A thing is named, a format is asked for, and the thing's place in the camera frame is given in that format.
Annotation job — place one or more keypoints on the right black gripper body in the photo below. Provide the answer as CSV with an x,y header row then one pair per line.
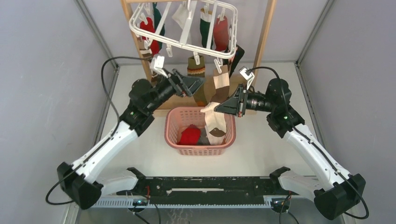
x,y
252,101

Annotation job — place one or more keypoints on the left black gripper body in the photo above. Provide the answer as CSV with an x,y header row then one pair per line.
x,y
170,85

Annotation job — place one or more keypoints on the beige brown ribbed sock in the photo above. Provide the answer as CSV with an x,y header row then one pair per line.
x,y
215,121

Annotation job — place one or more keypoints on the white plastic clip hanger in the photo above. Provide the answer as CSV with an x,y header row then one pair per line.
x,y
221,43

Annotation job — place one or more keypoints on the pink plastic laundry basket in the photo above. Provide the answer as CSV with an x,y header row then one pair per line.
x,y
180,118

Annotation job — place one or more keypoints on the white sock front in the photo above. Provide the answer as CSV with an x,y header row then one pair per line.
x,y
213,140

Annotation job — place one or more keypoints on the white sock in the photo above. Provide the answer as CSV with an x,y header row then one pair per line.
x,y
213,140
181,15

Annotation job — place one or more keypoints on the grey sock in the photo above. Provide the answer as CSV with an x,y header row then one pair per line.
x,y
203,141

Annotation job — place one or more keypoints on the black patterned sock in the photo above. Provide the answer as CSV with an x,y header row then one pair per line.
x,y
233,62

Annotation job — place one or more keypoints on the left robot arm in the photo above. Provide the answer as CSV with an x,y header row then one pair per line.
x,y
80,180

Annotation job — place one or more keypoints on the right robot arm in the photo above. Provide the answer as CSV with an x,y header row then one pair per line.
x,y
334,190

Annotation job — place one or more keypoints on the olive striped sock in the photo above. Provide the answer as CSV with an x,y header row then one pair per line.
x,y
195,69

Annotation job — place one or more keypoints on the green dotted sock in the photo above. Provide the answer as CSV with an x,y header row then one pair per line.
x,y
205,19

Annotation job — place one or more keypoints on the dark green reindeer sock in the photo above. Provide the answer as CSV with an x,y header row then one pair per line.
x,y
157,19

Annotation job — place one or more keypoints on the wooden hanger rack frame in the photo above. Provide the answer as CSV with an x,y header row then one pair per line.
x,y
176,101

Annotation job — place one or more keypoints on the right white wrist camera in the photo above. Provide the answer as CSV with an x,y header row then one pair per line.
x,y
248,75

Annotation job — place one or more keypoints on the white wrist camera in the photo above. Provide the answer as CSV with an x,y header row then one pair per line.
x,y
248,75
156,65

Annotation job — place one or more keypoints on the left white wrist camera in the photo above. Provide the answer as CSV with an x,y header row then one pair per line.
x,y
156,65

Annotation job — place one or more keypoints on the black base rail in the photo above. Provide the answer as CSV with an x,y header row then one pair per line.
x,y
227,191

